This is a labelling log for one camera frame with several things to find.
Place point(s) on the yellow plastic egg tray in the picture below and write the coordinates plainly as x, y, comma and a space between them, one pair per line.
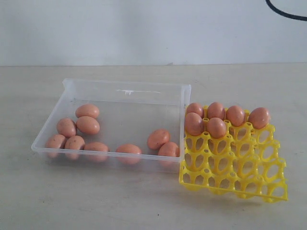
244, 162

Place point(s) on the clear plastic bin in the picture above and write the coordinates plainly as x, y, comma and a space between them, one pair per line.
129, 113

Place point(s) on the brown egg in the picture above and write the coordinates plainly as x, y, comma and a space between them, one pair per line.
215, 110
56, 142
74, 143
169, 149
216, 127
88, 125
158, 138
194, 124
88, 109
195, 108
99, 147
259, 117
131, 150
236, 115
66, 127

